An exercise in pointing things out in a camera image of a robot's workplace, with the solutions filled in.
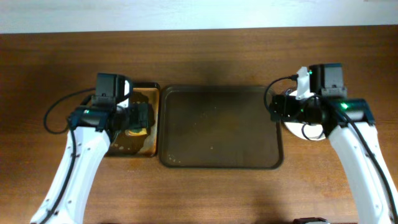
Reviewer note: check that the small tray with soapy water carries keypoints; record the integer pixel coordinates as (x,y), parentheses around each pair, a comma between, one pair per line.
(141,146)

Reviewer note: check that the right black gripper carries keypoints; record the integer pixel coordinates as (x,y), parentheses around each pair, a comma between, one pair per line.
(277,107)

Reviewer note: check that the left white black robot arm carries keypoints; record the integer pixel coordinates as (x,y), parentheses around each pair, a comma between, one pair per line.
(91,129)

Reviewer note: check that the large brown serving tray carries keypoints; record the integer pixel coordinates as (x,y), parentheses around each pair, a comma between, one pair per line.
(218,127)

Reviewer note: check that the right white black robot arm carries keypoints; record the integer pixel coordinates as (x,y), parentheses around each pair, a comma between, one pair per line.
(349,125)

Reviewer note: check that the yellow green sponge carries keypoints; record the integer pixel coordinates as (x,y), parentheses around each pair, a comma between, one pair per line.
(136,132)

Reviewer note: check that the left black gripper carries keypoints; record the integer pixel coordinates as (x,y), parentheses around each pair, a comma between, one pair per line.
(142,116)

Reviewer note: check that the white plate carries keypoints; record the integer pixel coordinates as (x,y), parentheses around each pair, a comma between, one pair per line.
(310,132)

